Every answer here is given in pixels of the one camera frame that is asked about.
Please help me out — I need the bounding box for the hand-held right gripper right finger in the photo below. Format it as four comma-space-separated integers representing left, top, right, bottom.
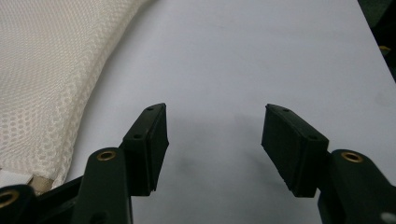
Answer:
261, 103, 330, 199

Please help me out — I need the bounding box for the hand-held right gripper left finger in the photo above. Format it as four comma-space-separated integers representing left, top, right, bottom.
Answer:
120, 103, 170, 197

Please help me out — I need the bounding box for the cream mesh laundry bag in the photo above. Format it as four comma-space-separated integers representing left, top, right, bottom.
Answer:
0, 0, 157, 195

